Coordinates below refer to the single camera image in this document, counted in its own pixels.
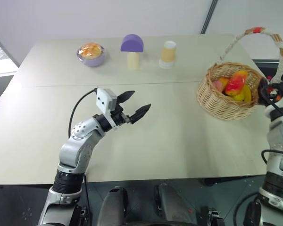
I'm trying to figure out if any golden bread roll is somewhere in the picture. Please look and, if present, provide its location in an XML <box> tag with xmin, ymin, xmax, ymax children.
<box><xmin>79</xmin><ymin>42</ymin><xmax>102</xmax><ymax>59</ymax></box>

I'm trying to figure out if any purple half-round block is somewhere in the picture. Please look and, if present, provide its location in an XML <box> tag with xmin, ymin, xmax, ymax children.
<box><xmin>120</xmin><ymin>34</ymin><xmax>145</xmax><ymax>53</ymax></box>

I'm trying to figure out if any wicker basket with handle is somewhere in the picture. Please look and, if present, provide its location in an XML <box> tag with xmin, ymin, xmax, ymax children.
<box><xmin>197</xmin><ymin>27</ymin><xmax>283</xmax><ymax>121</ymax></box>

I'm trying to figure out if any cream cylinder block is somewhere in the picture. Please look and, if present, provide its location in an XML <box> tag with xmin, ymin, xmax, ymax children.
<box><xmin>127</xmin><ymin>52</ymin><xmax>141</xmax><ymax>71</ymax></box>

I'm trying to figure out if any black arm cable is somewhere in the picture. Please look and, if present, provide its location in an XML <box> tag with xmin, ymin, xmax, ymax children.
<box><xmin>68</xmin><ymin>88</ymin><xmax>99</xmax><ymax>140</ymax></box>
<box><xmin>260</xmin><ymin>98</ymin><xmax>283</xmax><ymax>165</ymax></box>

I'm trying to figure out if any red yellow mango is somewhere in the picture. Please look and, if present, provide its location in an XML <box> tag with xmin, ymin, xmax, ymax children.
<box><xmin>225</xmin><ymin>70</ymin><xmax>249</xmax><ymax>96</ymax></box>

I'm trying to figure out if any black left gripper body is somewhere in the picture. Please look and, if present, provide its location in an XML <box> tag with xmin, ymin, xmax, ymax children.
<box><xmin>109</xmin><ymin>103</ymin><xmax>133</xmax><ymax>129</ymax></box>

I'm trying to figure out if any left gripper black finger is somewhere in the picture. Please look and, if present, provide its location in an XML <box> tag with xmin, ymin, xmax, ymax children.
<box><xmin>116</xmin><ymin>90</ymin><xmax>136</xmax><ymax>104</ymax></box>
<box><xmin>130</xmin><ymin>103</ymin><xmax>152</xmax><ymax>124</ymax></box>

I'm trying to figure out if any dark rounded shape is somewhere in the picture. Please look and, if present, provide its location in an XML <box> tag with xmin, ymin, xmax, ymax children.
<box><xmin>100</xmin><ymin>186</ymin><xmax>129</xmax><ymax>226</ymax></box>
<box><xmin>155</xmin><ymin>183</ymin><xmax>200</xmax><ymax>226</ymax></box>

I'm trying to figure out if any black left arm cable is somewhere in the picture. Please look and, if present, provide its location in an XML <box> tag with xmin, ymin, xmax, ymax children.
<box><xmin>68</xmin><ymin>88</ymin><xmax>99</xmax><ymax>140</ymax></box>

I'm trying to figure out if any pink peach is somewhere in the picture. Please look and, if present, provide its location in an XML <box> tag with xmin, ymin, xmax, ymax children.
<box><xmin>213</xmin><ymin>80</ymin><xmax>224</xmax><ymax>92</ymax></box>

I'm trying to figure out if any purple bowl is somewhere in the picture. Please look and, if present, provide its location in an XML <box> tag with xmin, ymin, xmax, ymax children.
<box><xmin>75</xmin><ymin>44</ymin><xmax>108</xmax><ymax>68</ymax></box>

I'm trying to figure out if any orange yellow fruit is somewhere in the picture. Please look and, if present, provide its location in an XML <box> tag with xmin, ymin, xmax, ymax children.
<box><xmin>218</xmin><ymin>77</ymin><xmax>231</xmax><ymax>93</ymax></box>

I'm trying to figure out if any brown white paper cup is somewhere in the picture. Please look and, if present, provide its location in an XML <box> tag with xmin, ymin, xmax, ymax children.
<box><xmin>158</xmin><ymin>40</ymin><xmax>177</xmax><ymax>70</ymax></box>

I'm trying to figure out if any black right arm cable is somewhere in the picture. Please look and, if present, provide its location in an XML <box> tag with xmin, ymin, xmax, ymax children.
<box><xmin>260</xmin><ymin>98</ymin><xmax>283</xmax><ymax>165</ymax></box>

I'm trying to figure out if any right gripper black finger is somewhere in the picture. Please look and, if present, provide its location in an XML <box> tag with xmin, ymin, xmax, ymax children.
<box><xmin>258</xmin><ymin>94</ymin><xmax>274</xmax><ymax>107</ymax></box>
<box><xmin>258</xmin><ymin>79</ymin><xmax>271</xmax><ymax>95</ymax></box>

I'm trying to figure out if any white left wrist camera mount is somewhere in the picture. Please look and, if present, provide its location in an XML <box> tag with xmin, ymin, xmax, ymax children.
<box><xmin>95</xmin><ymin>87</ymin><xmax>120</xmax><ymax>129</ymax></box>

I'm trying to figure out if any grey metal post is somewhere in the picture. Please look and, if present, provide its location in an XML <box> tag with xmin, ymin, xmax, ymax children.
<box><xmin>200</xmin><ymin>0</ymin><xmax>221</xmax><ymax>35</ymax></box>

